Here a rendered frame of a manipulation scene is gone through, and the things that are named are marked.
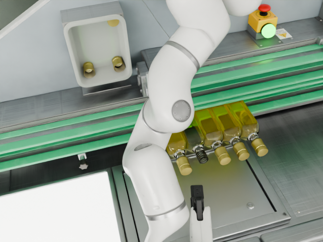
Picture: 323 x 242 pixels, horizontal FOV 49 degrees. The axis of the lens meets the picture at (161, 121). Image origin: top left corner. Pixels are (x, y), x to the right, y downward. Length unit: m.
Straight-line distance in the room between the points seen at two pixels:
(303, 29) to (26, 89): 0.95
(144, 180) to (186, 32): 0.29
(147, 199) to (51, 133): 0.54
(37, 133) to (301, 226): 0.82
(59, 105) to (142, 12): 0.39
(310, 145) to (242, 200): 0.37
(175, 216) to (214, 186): 0.47
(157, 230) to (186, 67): 0.31
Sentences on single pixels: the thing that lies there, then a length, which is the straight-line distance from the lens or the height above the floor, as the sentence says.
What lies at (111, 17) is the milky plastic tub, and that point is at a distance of 1.03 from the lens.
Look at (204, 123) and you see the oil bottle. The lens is 1.11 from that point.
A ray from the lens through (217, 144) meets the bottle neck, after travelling 1.07.
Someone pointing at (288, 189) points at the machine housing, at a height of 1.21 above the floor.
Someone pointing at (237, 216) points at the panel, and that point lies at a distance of 1.10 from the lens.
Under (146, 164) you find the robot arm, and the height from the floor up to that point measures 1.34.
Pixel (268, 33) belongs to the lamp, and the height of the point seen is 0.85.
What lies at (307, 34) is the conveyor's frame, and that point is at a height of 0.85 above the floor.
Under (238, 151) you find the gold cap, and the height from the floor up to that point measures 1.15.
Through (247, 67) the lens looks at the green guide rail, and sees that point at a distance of 1.16.
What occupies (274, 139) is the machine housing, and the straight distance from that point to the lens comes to 1.36.
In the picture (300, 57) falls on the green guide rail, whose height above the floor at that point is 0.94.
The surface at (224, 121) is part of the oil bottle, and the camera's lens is 1.12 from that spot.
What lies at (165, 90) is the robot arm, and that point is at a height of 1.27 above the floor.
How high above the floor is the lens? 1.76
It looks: 45 degrees down
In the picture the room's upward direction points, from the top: 159 degrees clockwise
